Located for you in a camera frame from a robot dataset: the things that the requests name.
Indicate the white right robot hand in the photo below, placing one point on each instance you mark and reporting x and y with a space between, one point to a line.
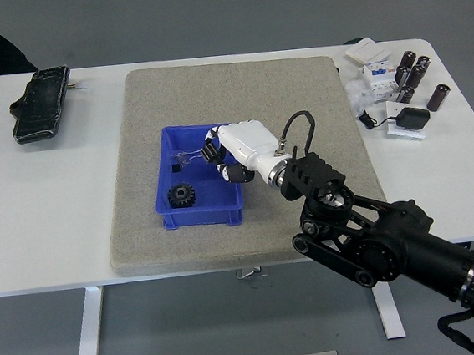
250 142

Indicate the small black gear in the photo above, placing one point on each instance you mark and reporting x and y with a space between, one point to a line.
210 152

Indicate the large black gear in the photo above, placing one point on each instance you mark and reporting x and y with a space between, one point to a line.
182 196

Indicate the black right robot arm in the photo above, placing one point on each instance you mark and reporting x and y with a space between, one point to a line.
378 252

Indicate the grey-brown foam mat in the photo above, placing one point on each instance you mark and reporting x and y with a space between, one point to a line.
233 94

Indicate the blue plastic bin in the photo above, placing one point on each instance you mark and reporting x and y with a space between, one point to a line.
205 197

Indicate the small black cube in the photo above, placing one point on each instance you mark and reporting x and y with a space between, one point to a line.
176 167

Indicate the clear plastic bag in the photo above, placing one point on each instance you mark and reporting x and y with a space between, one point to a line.
356 90

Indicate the dark green item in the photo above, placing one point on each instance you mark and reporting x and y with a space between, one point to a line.
351 42

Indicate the white circuit breaker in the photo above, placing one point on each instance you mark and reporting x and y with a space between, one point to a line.
381 84

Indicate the white flat plate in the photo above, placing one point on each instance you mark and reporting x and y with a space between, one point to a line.
391 110

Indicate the dark cylindrical capacitor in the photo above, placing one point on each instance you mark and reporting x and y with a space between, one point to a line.
407 59
416 75
405 95
422 62
401 75
438 97

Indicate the black power adapter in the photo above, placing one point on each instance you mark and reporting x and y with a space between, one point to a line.
413 118

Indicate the black wrapped device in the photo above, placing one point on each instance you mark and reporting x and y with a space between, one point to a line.
41 104

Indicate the white table leg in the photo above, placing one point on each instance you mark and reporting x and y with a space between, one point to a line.
88 334
391 318

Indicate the metal table bracket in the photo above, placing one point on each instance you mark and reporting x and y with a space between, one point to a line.
252 272

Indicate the white switch panel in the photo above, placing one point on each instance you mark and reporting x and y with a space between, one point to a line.
365 50

